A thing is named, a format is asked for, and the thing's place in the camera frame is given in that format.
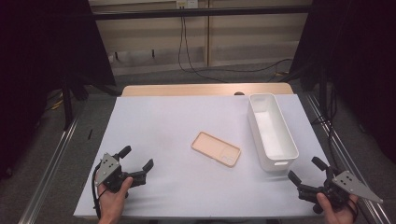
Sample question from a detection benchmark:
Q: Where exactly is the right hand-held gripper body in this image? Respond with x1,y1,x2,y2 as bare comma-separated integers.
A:
297,166,385,217

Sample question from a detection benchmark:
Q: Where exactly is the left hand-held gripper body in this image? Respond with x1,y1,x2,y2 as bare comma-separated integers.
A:
93,152,148,194

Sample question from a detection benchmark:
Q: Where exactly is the white plastic storage box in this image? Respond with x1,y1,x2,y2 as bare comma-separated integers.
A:
247,92,300,174

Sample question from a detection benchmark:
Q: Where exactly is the person's right hand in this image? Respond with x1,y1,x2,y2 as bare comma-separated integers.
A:
316,192,360,224

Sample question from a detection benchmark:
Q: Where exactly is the person's left hand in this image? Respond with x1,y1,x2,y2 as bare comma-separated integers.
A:
96,176,134,224

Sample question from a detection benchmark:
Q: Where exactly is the white table sheet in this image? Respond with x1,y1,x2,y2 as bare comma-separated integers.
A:
73,93,342,218

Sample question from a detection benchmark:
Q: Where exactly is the black stand leg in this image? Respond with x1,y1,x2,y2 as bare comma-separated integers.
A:
60,77,77,132

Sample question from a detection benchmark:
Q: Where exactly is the black curtain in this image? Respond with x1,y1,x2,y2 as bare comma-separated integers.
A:
289,0,396,164
0,0,117,182

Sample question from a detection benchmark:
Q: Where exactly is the metal floor rail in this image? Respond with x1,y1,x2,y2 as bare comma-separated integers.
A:
17,116,80,224
304,92,396,224

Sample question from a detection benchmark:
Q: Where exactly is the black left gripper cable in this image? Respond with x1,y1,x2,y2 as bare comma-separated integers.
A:
91,163,105,219

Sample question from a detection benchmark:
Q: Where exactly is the black floor cable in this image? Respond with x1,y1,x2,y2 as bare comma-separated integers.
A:
311,83,340,169

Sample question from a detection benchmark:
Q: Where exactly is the yellow floor cable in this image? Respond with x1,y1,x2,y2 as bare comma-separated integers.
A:
46,95,69,112

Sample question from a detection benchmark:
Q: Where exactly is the black wall cable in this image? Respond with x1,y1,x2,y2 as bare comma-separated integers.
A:
177,17,230,84
181,17,294,75

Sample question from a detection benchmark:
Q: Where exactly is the white wall socket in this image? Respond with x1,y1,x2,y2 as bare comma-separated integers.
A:
176,0,200,9

